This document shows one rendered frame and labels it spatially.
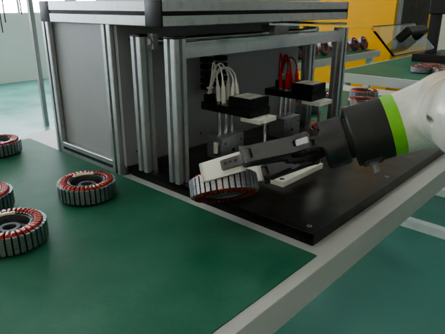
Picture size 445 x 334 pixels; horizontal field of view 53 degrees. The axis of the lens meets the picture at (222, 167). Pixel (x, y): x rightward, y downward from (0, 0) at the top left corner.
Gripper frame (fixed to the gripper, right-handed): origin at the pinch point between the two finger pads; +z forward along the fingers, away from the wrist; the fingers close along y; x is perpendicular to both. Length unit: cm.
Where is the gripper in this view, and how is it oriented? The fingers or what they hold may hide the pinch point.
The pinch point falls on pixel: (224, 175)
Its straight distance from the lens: 73.3
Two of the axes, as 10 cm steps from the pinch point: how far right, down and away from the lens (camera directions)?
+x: -2.2, -9.5, 2.4
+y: 3.1, 1.6, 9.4
